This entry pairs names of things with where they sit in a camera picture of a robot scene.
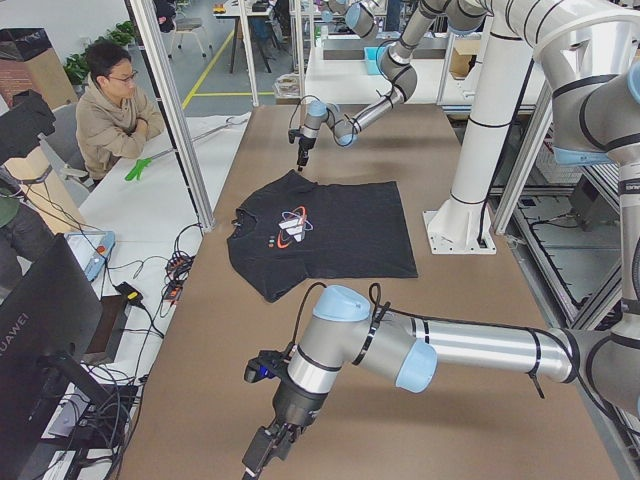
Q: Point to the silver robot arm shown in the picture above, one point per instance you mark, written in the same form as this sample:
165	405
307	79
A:
586	50
394	61

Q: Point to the black power adapter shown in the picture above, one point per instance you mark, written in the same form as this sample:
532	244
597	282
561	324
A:
132	294

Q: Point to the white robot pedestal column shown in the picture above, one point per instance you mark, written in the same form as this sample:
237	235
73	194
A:
460	226

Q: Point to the cardboard box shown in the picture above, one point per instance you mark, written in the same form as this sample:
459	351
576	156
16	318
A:
463	57

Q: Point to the blue plastic bin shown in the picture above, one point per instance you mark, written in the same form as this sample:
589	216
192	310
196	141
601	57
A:
372	59

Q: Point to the aluminium frame post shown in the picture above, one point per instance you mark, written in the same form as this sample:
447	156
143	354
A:
146	21

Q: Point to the black t-shirt with logo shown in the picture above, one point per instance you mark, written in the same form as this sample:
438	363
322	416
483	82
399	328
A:
293	229

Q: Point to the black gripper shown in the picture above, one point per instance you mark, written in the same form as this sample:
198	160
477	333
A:
303	143
294	398

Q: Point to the teach pendant tablet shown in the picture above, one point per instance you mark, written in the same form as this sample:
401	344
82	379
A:
91	250

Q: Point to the black Huawei monitor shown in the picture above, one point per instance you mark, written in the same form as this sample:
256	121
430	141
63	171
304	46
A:
47	323

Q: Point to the orange USB hub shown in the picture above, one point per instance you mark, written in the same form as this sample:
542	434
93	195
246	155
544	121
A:
176	272

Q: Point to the green grabber tool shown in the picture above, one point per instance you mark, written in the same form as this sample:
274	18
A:
136	172

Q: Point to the seated man in beige hoodie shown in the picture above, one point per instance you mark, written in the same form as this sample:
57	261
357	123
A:
114	117

